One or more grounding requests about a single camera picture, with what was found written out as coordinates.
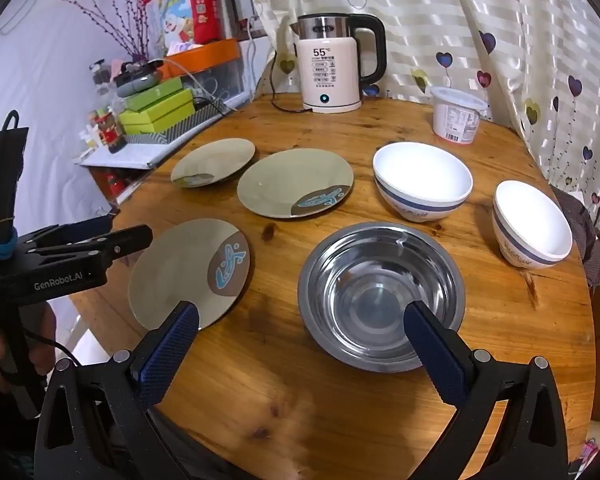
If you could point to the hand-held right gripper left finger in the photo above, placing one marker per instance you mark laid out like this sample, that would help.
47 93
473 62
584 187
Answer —
172 350

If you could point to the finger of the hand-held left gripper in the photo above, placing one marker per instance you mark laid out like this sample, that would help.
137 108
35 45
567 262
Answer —
130 240
97 225

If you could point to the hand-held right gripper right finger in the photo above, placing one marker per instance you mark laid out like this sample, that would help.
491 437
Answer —
430 350

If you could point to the beige plate with blue pattern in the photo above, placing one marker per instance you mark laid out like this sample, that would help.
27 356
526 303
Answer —
180 265
285 180
215 157

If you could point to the stainless steel bowl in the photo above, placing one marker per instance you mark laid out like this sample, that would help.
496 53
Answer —
360 260

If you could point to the small white blue-banded bowl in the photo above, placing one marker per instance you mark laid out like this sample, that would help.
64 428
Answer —
525 220

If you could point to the large white blue-banded bowl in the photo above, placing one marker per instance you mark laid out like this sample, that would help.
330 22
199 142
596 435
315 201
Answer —
420 170

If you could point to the person's left hand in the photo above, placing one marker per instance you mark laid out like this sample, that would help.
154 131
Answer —
42 340

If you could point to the white shelf board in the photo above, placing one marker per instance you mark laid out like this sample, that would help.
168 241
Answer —
130 157

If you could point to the small red figurine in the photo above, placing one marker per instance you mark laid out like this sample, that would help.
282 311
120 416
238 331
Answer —
111 132

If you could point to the black-and-white striped box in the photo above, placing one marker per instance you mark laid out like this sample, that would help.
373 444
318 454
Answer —
180 136

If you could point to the lime green box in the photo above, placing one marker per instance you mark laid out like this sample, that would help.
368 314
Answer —
165 124
155 110

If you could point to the dark green box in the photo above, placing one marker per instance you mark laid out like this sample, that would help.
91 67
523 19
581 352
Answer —
152 92

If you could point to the small dark bottle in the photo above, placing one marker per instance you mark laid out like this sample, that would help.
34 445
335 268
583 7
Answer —
100 75

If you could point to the grey oval device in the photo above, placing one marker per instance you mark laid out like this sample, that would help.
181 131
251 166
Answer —
137 80

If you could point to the colourful patterned cloth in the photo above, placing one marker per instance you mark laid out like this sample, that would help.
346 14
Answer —
590 452

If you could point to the brown patterned cloth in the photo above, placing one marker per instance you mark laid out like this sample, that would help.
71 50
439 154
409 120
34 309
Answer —
580 230

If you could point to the pink packet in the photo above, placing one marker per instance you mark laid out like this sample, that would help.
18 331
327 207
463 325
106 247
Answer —
182 49

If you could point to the orange-lidded clear storage box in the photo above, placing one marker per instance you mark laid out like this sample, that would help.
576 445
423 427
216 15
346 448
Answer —
210 52

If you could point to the purple flower branches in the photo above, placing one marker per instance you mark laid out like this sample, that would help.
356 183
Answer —
125 15

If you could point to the white plastic tub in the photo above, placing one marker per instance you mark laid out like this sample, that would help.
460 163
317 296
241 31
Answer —
455 120

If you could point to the red cartoon gift box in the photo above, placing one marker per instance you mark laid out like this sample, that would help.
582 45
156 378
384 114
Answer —
200 5

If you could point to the cream electric kettle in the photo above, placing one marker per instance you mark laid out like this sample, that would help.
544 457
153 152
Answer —
325 70

